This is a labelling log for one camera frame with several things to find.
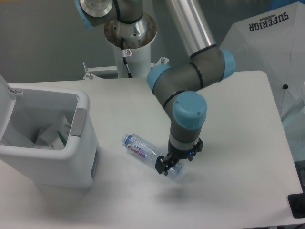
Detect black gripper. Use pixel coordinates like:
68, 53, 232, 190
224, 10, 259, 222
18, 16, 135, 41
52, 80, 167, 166
155, 138, 203, 176

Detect clear plastic water bottle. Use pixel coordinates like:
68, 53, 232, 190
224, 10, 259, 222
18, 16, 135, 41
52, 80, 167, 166
121, 134, 184, 181

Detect white plastic pouch green label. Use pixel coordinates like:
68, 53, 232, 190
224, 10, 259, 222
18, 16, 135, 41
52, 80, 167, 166
34, 114, 71, 150

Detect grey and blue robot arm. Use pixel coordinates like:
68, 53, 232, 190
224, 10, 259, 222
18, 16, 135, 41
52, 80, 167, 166
75, 0, 236, 174

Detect white open trash can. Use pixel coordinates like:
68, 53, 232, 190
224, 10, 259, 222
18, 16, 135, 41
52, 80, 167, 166
0, 79, 99, 188

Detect black device at table edge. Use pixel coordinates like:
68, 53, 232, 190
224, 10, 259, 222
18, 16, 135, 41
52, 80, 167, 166
287, 193, 305, 219

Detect white umbrella with lettering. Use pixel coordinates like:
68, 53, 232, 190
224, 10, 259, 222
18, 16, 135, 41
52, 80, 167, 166
220, 2, 305, 115

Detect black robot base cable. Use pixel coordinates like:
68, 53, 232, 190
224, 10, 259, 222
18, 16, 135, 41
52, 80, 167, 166
120, 37, 133, 78

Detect white metal mounting frame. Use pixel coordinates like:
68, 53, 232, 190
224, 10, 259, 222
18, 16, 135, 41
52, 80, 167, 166
83, 56, 170, 80

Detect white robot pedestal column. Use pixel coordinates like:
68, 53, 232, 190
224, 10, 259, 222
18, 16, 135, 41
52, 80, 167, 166
104, 12, 157, 71

